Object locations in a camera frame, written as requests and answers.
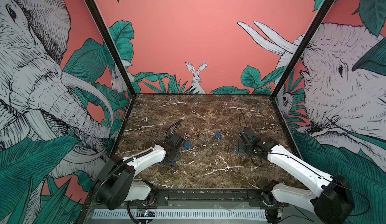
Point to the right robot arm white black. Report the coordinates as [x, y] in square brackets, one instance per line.
[328, 197]

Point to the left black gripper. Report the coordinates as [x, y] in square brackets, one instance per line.
[178, 155]

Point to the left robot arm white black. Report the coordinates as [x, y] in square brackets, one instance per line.
[115, 183]

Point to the left black frame post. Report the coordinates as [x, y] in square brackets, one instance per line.
[104, 31]

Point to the small green circuit board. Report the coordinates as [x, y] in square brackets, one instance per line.
[146, 214]

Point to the white slotted cable duct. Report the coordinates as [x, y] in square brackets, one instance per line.
[176, 214]

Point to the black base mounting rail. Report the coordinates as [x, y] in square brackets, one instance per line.
[162, 197]

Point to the right black frame post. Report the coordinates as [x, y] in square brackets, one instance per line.
[317, 20]

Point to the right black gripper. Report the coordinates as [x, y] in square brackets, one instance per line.
[239, 151]

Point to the black frame post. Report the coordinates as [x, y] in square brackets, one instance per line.
[104, 31]
[317, 20]

